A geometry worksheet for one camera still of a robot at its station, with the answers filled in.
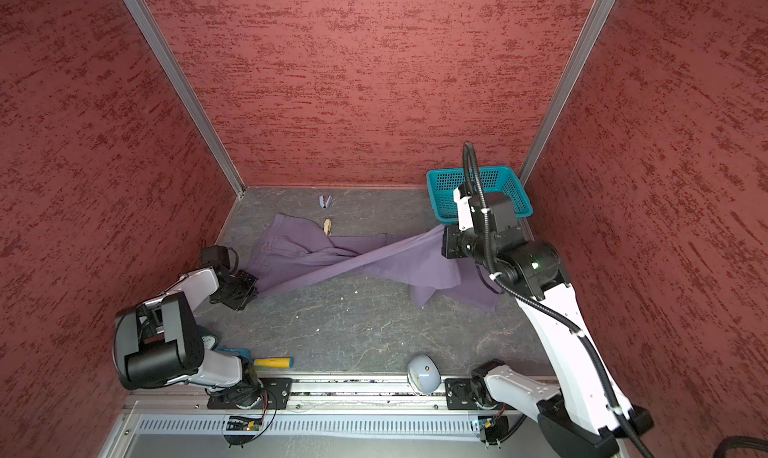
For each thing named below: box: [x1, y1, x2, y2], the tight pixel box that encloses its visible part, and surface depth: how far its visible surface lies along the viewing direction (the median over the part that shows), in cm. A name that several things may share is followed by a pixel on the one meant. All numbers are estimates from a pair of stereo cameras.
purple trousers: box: [246, 213, 503, 311], surface depth 85 cm
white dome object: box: [407, 354, 442, 395], surface depth 72 cm
